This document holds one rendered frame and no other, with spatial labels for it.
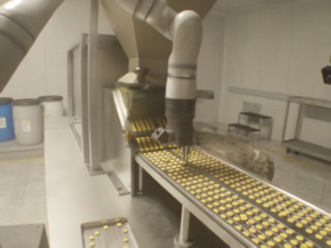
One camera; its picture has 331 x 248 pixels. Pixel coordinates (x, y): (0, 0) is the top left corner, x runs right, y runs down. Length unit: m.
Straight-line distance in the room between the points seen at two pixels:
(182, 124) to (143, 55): 0.30
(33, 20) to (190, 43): 0.32
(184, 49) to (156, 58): 0.26
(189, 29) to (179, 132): 0.24
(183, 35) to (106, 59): 0.51
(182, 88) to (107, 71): 0.50
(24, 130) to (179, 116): 3.01
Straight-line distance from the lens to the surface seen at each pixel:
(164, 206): 0.71
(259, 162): 0.70
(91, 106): 0.85
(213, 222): 0.41
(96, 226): 0.63
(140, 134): 0.69
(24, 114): 3.36
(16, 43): 0.47
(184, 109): 0.53
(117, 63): 0.98
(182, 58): 0.52
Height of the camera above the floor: 1.19
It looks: 13 degrees down
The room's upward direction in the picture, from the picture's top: 3 degrees clockwise
